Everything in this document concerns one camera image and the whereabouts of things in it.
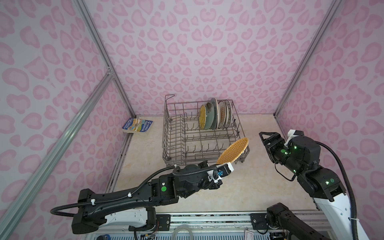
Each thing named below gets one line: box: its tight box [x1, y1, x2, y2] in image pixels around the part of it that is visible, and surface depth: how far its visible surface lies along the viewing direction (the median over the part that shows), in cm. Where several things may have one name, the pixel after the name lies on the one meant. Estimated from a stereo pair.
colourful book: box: [122, 117, 154, 136], surface depth 112 cm
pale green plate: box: [204, 102, 215, 130], surface depth 100 cm
